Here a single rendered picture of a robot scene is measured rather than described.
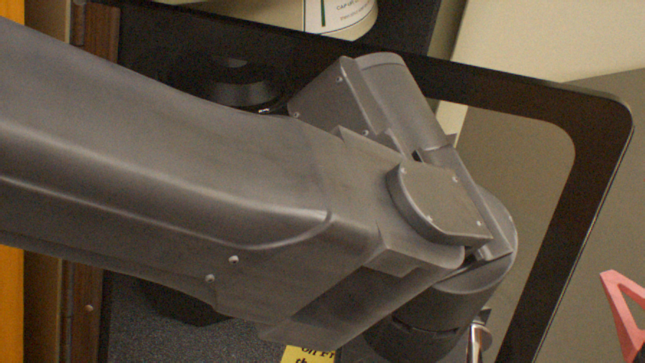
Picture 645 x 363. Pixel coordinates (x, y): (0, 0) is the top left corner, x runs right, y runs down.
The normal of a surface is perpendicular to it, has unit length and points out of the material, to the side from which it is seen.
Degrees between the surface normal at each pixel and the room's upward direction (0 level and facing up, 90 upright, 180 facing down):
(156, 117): 34
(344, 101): 62
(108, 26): 90
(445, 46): 90
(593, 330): 0
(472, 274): 26
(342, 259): 105
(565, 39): 90
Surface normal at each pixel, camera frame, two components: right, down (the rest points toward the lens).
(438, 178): 0.70, -0.55
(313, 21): 0.49, 0.23
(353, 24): 0.76, 0.13
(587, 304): 0.16, -0.79
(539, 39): 0.48, 0.59
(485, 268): 0.11, -0.46
